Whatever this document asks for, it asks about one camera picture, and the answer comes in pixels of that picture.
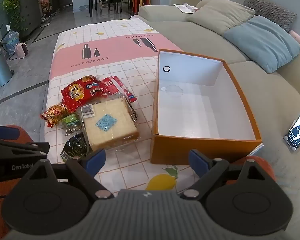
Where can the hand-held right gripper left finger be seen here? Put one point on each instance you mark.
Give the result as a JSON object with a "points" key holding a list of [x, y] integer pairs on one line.
{"points": [[97, 160]]}

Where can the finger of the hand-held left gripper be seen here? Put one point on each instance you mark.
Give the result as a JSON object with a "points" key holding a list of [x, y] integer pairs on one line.
{"points": [[6, 133], [20, 150]]}

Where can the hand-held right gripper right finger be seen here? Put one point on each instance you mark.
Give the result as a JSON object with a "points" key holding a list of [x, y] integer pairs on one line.
{"points": [[197, 162]]}

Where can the dark green black snack packet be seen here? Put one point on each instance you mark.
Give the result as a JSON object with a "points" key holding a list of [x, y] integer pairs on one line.
{"points": [[75, 146]]}

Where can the sliced bread clear package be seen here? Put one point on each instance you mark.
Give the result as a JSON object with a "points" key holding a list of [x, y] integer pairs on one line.
{"points": [[110, 123]]}

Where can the green raisin packet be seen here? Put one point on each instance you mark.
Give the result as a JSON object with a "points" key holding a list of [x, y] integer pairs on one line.
{"points": [[71, 121]]}

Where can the red yellow striped snack bag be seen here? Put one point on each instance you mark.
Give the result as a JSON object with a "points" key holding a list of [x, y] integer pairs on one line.
{"points": [[55, 113]]}

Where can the orange cardboard box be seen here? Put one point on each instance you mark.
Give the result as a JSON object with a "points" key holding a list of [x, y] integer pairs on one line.
{"points": [[202, 105]]}

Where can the red white snack packet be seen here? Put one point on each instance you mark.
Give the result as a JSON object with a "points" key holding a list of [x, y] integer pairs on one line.
{"points": [[117, 85]]}

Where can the pink space heater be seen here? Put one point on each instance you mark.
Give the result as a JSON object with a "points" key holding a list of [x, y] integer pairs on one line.
{"points": [[22, 50]]}

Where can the large clear water bottle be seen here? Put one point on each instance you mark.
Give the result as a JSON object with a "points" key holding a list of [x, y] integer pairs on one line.
{"points": [[11, 40]]}

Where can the white phone stand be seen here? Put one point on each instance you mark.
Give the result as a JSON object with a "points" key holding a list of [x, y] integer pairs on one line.
{"points": [[293, 149]]}

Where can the pink checked printed tablecloth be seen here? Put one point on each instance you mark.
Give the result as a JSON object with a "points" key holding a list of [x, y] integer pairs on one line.
{"points": [[110, 45]]}

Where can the dark grey cabinet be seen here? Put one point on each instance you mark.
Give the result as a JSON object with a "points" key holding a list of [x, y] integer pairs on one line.
{"points": [[30, 15]]}

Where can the grey green sofa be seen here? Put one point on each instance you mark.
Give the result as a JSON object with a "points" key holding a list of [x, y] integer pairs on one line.
{"points": [[190, 35]]}

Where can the dark cabinet with plants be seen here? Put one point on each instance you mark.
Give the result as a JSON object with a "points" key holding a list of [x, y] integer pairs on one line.
{"points": [[12, 2]]}

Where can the cluttered shelf rack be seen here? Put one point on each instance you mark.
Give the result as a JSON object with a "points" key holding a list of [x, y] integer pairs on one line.
{"points": [[45, 3]]}

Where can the blue cushion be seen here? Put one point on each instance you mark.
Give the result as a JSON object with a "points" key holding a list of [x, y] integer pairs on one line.
{"points": [[262, 42]]}

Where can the beige cushion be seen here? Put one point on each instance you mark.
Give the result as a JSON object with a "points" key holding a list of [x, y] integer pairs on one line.
{"points": [[220, 15]]}

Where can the white paper leaflet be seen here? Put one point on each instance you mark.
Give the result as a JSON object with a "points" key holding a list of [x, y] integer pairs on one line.
{"points": [[186, 8]]}

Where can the grey checked cushion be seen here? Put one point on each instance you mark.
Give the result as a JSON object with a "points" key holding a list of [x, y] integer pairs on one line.
{"points": [[272, 10]]}

